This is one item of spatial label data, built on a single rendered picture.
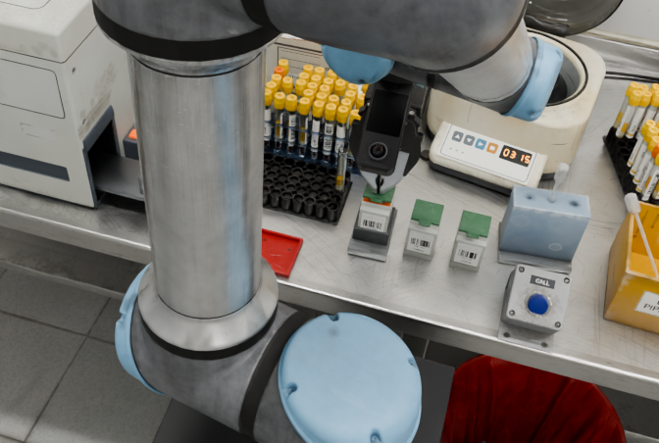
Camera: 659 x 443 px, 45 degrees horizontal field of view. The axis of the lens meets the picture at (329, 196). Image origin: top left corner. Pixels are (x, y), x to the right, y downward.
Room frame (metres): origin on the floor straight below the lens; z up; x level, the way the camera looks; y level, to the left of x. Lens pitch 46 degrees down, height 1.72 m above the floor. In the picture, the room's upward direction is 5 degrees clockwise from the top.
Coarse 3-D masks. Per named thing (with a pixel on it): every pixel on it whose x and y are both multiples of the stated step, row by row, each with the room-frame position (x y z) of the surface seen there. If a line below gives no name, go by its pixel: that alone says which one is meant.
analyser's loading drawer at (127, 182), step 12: (96, 156) 0.82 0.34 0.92; (108, 156) 0.83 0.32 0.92; (120, 156) 0.83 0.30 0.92; (96, 168) 0.80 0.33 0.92; (108, 168) 0.80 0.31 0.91; (120, 168) 0.81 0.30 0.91; (132, 168) 0.81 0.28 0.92; (96, 180) 0.78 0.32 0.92; (108, 180) 0.78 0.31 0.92; (120, 180) 0.78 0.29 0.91; (132, 180) 0.78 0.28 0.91; (120, 192) 0.76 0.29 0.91; (132, 192) 0.76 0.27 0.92
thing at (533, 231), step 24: (528, 192) 0.77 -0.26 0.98; (504, 216) 0.77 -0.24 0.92; (528, 216) 0.74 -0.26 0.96; (552, 216) 0.74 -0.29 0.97; (576, 216) 0.73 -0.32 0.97; (504, 240) 0.74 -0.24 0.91; (528, 240) 0.74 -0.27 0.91; (552, 240) 0.73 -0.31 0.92; (576, 240) 0.73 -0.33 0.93; (528, 264) 0.72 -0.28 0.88; (552, 264) 0.72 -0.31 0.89
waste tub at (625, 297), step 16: (640, 208) 0.77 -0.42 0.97; (656, 208) 0.76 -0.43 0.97; (624, 224) 0.76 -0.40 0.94; (656, 224) 0.76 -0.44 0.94; (624, 240) 0.72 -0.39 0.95; (640, 240) 0.76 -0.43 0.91; (656, 240) 0.76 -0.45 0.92; (624, 256) 0.69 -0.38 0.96; (640, 256) 0.75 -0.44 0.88; (656, 256) 0.75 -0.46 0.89; (608, 272) 0.72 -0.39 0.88; (624, 272) 0.65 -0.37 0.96; (640, 272) 0.72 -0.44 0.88; (608, 288) 0.68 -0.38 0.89; (624, 288) 0.64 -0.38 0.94; (640, 288) 0.64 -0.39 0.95; (656, 288) 0.64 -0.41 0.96; (608, 304) 0.65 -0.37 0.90; (624, 304) 0.64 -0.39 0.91; (640, 304) 0.64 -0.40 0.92; (656, 304) 0.63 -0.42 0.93; (624, 320) 0.64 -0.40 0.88; (640, 320) 0.63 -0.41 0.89; (656, 320) 0.63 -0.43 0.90
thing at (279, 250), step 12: (264, 228) 0.74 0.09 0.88; (264, 240) 0.73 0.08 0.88; (276, 240) 0.73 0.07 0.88; (288, 240) 0.73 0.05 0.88; (300, 240) 0.73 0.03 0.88; (264, 252) 0.71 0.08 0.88; (276, 252) 0.71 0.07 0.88; (288, 252) 0.71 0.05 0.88; (276, 264) 0.69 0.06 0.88; (288, 264) 0.69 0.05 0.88; (288, 276) 0.67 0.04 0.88
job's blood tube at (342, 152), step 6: (342, 150) 0.82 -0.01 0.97; (342, 156) 0.81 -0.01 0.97; (342, 162) 0.81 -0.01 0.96; (336, 168) 0.81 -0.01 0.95; (342, 168) 0.81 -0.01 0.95; (336, 174) 0.81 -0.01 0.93; (342, 174) 0.81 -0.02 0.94; (336, 180) 0.81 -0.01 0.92; (342, 180) 0.81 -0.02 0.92; (336, 186) 0.81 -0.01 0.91; (342, 186) 0.81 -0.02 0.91; (336, 192) 0.81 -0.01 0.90
